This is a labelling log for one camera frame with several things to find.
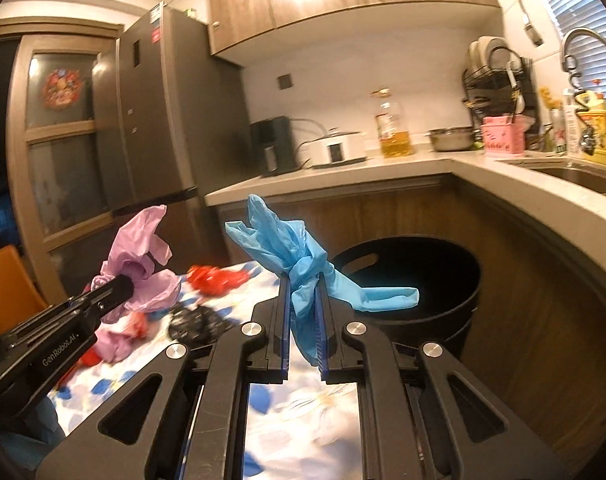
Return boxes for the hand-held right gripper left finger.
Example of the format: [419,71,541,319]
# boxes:
[35,277,291,480]

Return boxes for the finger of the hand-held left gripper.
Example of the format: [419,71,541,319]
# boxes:
[90,287,135,323]
[65,276,134,311]

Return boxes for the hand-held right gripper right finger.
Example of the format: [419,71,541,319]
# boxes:
[318,272,570,480]

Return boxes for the purple plastic bag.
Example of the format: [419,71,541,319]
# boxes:
[85,205,182,363]

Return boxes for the blue plastic bag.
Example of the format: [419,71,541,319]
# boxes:
[225,194,420,367]

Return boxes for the red printed plastic bag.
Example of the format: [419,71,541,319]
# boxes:
[185,265,251,297]

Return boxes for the black plastic bucket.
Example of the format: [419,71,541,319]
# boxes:
[329,232,483,361]

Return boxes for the small red plastic scrap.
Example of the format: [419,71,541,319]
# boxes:
[127,312,150,342]
[58,347,102,387]

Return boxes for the orange chair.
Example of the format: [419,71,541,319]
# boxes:
[0,245,46,336]

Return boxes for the black plastic bag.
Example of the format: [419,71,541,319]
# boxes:
[168,307,234,346]

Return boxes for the wooden glass panel door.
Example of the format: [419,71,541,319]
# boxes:
[5,17,126,306]

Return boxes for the white electric cooker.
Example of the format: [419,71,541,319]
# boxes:
[297,127,370,168]

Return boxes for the grey refrigerator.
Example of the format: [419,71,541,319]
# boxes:
[92,7,254,266]

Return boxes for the black countertop appliance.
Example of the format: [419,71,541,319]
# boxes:
[249,116,304,177]

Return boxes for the red door decoration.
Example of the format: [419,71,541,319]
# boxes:
[43,67,86,108]

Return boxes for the cooking oil bottle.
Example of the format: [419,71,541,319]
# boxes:
[372,88,415,159]

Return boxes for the steel bowl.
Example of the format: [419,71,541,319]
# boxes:
[425,126,476,152]

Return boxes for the pink plastic basket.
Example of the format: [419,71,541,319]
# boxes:
[480,115,526,157]

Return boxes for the steel kitchen sink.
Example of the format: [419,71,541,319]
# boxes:
[498,157,606,198]

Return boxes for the white ladle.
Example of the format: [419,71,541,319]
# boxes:
[506,60,527,117]

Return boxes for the metal can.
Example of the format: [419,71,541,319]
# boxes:
[550,107,567,153]

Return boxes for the white bottle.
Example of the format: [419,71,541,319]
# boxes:
[563,89,582,156]

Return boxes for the black coiled holder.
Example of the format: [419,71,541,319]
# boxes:
[563,57,600,157]

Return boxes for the yellow detergent bottle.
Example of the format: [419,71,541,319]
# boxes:
[576,90,606,166]

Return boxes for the chrome kitchen faucet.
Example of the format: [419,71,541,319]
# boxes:
[560,28,606,96]

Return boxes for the window blinds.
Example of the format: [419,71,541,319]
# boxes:
[526,0,606,126]

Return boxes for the black wire dish rack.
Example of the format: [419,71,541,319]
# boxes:
[462,47,539,148]

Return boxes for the metal spatula wooden handle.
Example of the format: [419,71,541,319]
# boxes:
[506,0,544,47]

